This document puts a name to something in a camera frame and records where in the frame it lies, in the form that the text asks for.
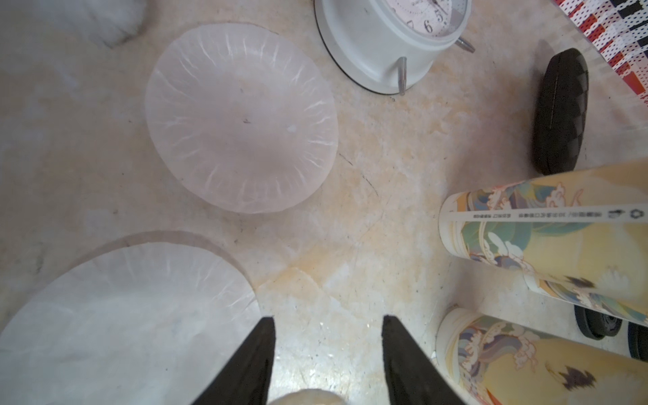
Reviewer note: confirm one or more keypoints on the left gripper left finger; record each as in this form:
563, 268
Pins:
246, 377

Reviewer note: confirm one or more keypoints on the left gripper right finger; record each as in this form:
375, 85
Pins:
411, 378

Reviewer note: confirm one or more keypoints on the paper cup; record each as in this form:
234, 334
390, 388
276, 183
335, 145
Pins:
579, 236
493, 361

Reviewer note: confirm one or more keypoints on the translucent paper disc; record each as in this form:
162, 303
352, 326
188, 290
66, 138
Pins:
146, 324
310, 397
242, 118

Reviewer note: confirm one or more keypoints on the translucent paper disc front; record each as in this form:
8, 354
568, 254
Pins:
310, 397

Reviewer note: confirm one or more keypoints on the black cup lid middle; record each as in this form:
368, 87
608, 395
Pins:
596, 325

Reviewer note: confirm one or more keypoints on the black cup lid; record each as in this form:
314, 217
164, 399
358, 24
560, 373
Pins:
596, 325
638, 341

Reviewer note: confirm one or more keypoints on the black cup lid front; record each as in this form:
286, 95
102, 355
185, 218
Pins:
638, 341

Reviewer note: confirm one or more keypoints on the black glasses case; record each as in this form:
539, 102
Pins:
561, 113

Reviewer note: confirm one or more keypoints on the white twin-bell alarm clock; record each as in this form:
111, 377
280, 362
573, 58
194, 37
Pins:
387, 47

